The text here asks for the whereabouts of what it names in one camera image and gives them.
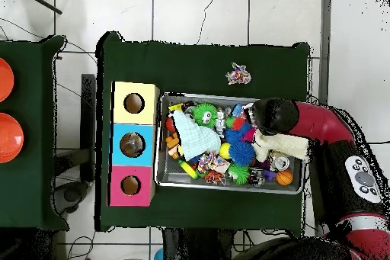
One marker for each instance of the mint green waffle cloth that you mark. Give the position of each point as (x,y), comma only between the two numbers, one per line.
(195,135)

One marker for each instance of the orange striped tiger toy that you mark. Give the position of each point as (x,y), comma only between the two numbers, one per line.
(214,177)

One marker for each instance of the cream waffle cloth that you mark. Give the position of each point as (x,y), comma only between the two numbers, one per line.
(280,145)

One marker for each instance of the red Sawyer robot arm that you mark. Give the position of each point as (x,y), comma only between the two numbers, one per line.
(323,123)

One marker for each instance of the wooden box with three holes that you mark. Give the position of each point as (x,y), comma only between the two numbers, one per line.
(119,150)

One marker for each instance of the green fuzzy toy with eyes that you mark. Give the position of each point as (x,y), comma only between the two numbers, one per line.
(205,113)

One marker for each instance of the red ball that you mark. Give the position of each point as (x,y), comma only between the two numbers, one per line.
(170,124)

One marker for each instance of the grey robot toy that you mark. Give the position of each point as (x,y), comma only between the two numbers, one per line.
(220,123)

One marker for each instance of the orange plastic building block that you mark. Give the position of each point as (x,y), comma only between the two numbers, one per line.
(173,145)

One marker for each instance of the yellow cheese wedge toy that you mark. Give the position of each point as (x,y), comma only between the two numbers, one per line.
(175,109)

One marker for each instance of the yellow ball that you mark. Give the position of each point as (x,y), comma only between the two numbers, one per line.
(225,151)

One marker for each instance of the blue spiky ball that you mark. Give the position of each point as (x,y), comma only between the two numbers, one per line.
(242,152)

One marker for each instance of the crushed silver can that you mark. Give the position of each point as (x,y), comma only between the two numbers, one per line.
(280,162)

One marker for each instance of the small orange basketball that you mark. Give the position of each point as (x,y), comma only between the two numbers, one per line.
(284,177)

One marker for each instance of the side table with green cloth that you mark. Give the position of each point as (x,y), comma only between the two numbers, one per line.
(30,174)

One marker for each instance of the orange bowl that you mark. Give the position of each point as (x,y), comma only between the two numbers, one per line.
(9,138)
(5,80)

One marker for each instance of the black rod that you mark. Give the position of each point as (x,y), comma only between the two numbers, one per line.
(39,1)

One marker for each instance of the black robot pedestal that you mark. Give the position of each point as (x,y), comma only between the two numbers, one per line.
(195,248)

